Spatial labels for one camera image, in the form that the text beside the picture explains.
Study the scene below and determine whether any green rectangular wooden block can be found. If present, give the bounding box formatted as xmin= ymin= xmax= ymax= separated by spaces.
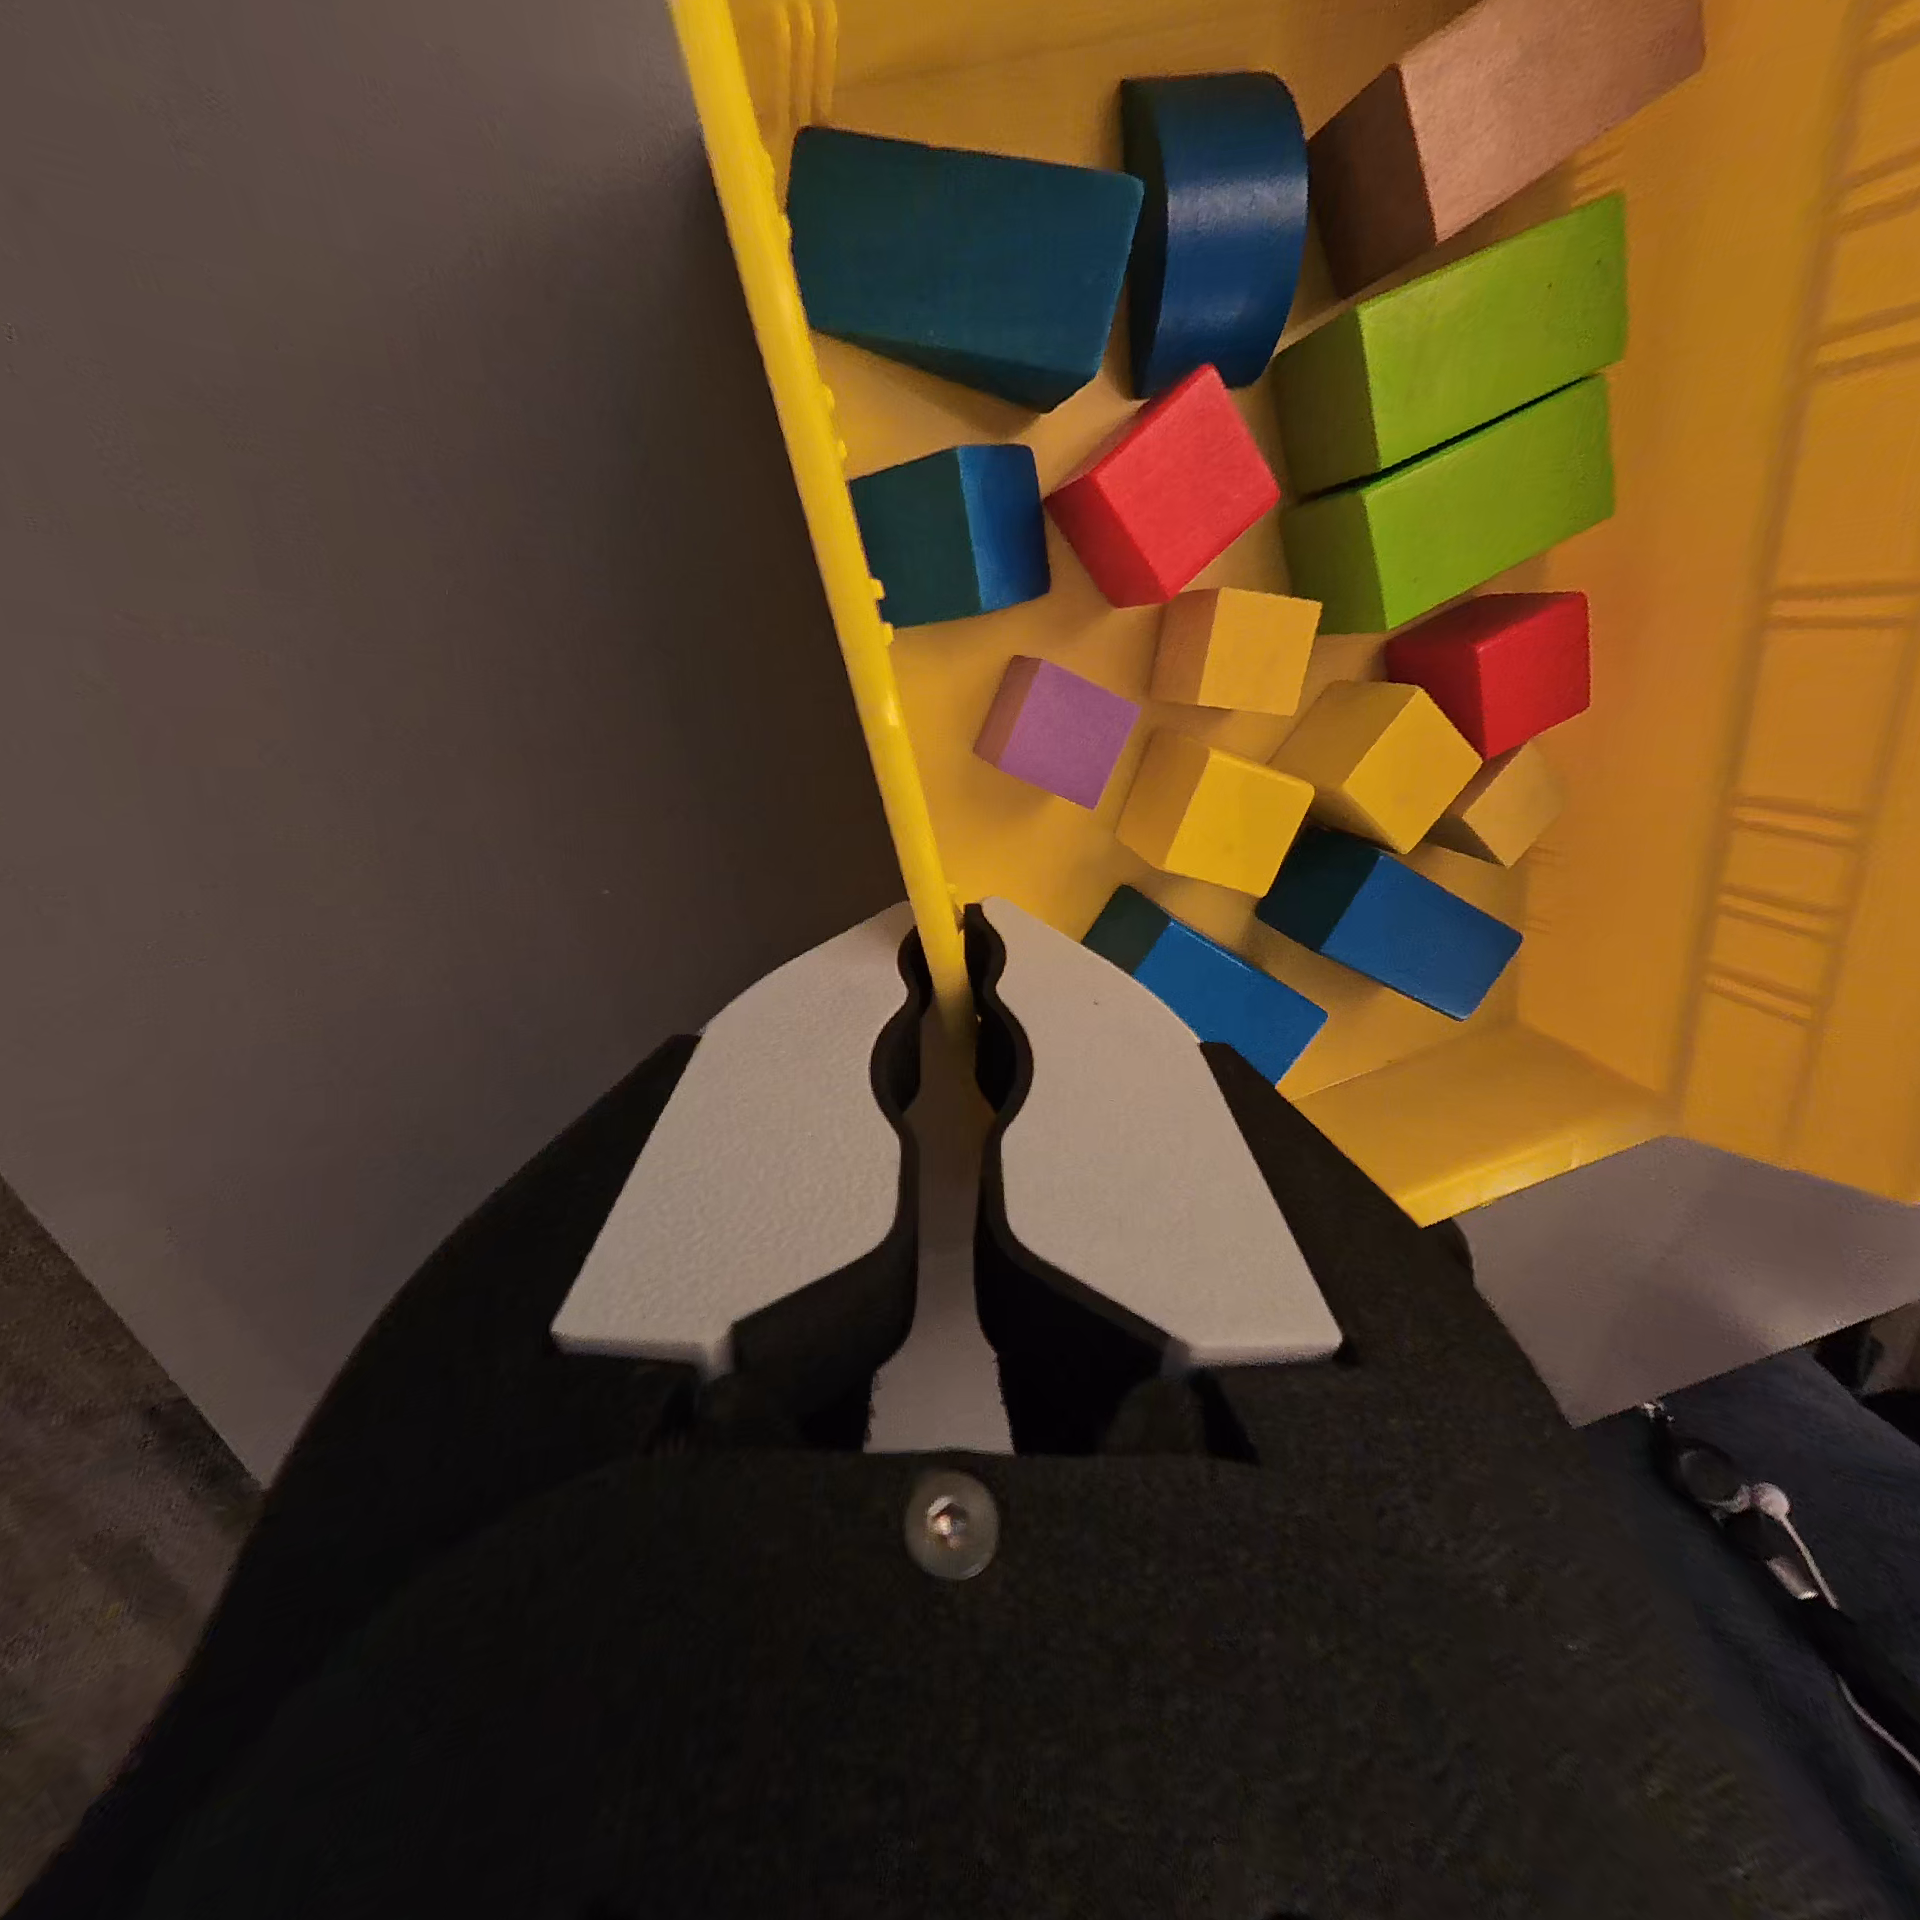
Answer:
xmin=1278 ymin=374 xmax=1615 ymax=634
xmin=1270 ymin=191 xmax=1629 ymax=500

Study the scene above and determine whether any white earphone cable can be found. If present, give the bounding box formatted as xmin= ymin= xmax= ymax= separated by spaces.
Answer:
xmin=1640 ymin=1400 xmax=1920 ymax=1776

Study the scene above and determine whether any natural wooden rectangular block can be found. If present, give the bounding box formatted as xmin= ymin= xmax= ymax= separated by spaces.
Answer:
xmin=1309 ymin=0 xmax=1710 ymax=298

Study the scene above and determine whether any blue wooden cube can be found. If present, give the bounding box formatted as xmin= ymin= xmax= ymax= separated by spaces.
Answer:
xmin=847 ymin=441 xmax=1052 ymax=630

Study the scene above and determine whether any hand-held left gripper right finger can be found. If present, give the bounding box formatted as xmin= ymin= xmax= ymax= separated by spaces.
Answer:
xmin=967 ymin=899 xmax=1343 ymax=1373

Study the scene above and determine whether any red wooden cube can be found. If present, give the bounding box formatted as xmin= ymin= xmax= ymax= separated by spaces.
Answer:
xmin=1045 ymin=365 xmax=1283 ymax=610
xmin=1383 ymin=590 xmax=1591 ymax=759

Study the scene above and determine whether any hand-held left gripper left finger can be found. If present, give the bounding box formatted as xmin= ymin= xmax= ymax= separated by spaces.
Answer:
xmin=551 ymin=903 xmax=921 ymax=1379

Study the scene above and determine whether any yellow plastic bin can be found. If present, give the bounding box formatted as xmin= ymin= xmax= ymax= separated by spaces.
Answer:
xmin=665 ymin=0 xmax=1920 ymax=1228

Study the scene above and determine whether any purple wooden cube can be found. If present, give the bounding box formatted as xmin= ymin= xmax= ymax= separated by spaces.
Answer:
xmin=975 ymin=653 xmax=1140 ymax=812

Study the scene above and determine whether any blue rectangular wooden block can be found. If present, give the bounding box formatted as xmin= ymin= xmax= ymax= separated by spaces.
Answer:
xmin=1256 ymin=828 xmax=1522 ymax=1020
xmin=1083 ymin=884 xmax=1330 ymax=1084

